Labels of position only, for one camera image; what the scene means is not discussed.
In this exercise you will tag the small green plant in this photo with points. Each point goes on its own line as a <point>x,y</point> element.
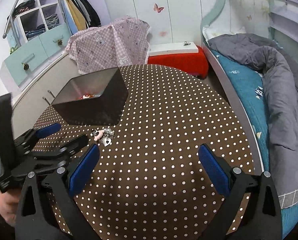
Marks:
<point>12,49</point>

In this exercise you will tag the person's left hand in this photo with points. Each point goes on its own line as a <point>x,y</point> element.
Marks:
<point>9,204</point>

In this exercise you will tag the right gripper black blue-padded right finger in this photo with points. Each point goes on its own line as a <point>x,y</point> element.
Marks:
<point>262,218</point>

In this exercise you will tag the grey duvet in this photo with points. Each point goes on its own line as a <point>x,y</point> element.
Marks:
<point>280,83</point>

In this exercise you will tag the red storage ottoman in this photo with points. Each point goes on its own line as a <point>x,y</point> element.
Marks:
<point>195,64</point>

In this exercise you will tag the teal bed sheet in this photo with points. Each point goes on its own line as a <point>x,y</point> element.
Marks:
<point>240,84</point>

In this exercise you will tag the grey curved metal rail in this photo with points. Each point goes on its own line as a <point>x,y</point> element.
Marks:
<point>10,20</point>

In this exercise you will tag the silver metal tin box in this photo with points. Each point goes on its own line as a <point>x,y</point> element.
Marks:
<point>95,99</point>

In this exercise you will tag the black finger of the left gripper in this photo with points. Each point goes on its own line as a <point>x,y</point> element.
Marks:
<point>70,148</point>

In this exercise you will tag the white wardrobe doors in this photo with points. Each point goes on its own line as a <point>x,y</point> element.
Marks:
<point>171,21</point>

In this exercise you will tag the pink charm keychain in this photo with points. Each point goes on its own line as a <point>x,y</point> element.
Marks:
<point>103,136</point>

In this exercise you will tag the pink checkered cloth cover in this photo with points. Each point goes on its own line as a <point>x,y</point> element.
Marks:
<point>123,42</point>

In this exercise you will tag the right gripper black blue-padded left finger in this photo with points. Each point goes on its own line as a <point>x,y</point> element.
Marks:
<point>35,218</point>

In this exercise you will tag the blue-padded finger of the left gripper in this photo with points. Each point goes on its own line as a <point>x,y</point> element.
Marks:
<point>47,131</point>

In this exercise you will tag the hanging clothes row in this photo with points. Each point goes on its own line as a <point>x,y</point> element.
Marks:
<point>79,15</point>

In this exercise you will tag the pink butterfly wall sticker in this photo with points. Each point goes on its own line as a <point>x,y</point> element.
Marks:
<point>157,8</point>

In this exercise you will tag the teal drawer shelf unit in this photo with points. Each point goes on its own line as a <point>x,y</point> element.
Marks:
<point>43,35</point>

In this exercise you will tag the teal bunk bed frame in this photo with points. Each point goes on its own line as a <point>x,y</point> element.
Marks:
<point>273,19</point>

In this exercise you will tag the brown polka dot tablecloth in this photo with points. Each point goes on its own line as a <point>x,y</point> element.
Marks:
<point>149,182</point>

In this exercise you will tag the beige low cabinet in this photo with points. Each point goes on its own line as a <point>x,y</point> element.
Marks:
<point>36,97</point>

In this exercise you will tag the white board on ottoman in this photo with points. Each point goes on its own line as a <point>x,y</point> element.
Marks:
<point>172,48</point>

